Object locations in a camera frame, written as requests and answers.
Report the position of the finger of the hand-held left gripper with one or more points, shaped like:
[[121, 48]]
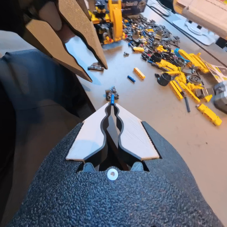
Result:
[[49, 40], [85, 28]]

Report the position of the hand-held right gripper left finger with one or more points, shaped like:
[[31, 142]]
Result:
[[85, 141]]

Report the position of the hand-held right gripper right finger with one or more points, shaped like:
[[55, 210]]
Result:
[[138, 140]]

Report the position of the grey toy panel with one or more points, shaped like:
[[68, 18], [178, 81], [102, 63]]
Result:
[[96, 67]]

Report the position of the long blue toy pin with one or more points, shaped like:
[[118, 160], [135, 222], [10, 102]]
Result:
[[112, 100]]

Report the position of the small grey brick assembly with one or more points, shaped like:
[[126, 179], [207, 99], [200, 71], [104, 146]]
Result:
[[111, 92]]

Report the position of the person's left hand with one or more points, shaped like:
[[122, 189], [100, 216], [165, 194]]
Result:
[[66, 34]]

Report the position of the yellow black toy brick vehicle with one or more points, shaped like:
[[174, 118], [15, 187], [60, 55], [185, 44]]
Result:
[[115, 21]]

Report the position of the dark blue cardboard box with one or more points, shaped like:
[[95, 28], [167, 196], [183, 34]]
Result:
[[134, 7]]

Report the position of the black toy wheel hub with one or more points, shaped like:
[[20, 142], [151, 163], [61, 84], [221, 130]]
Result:
[[157, 57], [164, 79]]

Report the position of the yellow toy beam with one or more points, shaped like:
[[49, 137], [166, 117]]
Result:
[[139, 73]]

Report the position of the pile of toy brick pieces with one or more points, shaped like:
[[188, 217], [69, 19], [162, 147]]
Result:
[[168, 44]]

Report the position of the grey toy battery box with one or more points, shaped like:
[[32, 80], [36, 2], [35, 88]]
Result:
[[220, 99]]

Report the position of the light blue curved toy panel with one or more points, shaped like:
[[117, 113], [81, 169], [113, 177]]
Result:
[[178, 52]]

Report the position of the instruction booklet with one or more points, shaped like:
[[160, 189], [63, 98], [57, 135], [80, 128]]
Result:
[[216, 71]]

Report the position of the cardboard sign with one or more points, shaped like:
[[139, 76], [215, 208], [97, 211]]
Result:
[[204, 12]]

